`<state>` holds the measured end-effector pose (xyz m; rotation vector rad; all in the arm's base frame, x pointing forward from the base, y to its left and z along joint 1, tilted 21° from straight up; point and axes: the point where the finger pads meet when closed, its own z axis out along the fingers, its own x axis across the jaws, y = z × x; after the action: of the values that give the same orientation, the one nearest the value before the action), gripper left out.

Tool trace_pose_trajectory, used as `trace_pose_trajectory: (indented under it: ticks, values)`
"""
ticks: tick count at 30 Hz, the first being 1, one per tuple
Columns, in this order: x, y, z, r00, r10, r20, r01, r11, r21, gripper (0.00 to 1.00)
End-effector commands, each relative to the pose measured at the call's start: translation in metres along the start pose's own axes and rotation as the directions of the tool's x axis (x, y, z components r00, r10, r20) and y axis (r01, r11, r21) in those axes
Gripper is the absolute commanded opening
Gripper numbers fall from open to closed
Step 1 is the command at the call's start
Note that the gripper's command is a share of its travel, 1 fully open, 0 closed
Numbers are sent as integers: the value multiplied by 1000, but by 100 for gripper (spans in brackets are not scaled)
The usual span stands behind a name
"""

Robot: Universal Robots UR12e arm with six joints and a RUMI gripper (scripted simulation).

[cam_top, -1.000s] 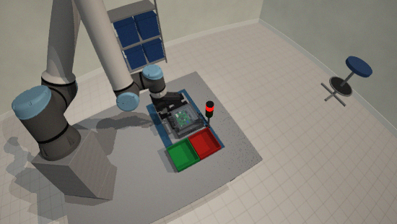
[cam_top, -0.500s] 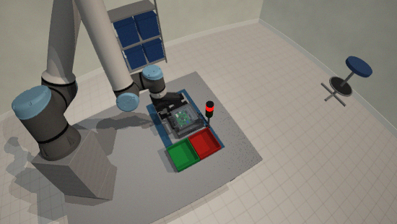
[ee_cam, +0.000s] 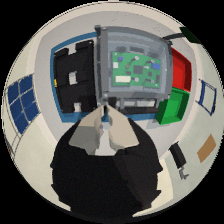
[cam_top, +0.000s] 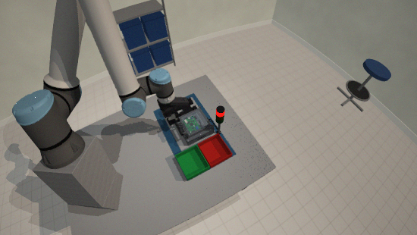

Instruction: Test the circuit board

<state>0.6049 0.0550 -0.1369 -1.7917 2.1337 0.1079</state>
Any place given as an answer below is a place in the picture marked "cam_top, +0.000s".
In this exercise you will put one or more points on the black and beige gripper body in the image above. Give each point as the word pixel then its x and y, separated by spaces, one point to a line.
pixel 167 109

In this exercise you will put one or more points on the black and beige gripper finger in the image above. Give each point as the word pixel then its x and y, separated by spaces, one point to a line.
pixel 173 116

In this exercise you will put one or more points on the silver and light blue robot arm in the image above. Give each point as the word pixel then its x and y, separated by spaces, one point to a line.
pixel 43 114

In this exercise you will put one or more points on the green bin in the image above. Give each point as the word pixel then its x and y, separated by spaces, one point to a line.
pixel 192 162

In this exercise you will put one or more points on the red bin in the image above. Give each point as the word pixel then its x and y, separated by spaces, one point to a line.
pixel 214 150

